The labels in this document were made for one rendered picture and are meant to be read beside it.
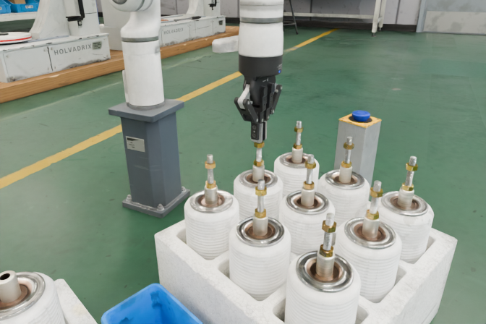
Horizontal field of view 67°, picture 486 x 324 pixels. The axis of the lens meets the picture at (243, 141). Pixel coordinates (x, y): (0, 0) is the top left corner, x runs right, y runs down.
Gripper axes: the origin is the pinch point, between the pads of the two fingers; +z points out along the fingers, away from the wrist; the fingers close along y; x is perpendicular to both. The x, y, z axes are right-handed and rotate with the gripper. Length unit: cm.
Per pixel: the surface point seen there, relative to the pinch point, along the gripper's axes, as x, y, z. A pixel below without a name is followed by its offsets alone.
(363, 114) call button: -11.5, 26.4, 2.1
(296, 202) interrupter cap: -10.2, -3.9, 9.8
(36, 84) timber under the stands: 187, 56, 31
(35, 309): 5.4, -41.1, 10.4
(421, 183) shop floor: -23, 66, 35
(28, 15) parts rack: 482, 213, 15
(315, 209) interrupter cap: -13.8, -4.1, 9.7
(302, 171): -5.7, 8.3, 10.4
